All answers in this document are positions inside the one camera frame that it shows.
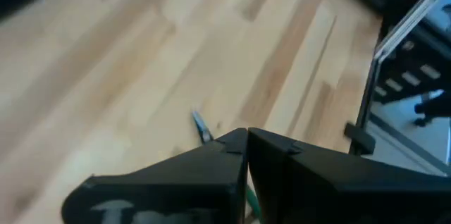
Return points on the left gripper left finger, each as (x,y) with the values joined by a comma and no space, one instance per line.
(169,188)

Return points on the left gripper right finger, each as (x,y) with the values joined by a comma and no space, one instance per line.
(334,192)

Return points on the black chair base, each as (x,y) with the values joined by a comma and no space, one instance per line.
(435,107)

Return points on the black frame clip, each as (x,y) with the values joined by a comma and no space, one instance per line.
(359,139)

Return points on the silver frame bracket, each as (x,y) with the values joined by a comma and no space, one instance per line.
(405,26)

